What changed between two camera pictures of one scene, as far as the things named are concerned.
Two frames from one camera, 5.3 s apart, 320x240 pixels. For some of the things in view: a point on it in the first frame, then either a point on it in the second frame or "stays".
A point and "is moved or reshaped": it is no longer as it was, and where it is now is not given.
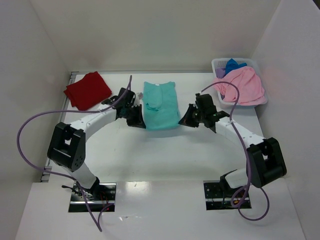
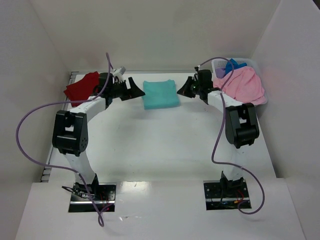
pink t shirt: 251,89 stays
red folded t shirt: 91,90 stays
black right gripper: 195,116 to 193,87
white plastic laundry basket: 218,63 stays
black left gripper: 130,114 to 126,90
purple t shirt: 220,72 stays
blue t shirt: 232,64 stays
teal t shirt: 161,109 is moved or reshaped
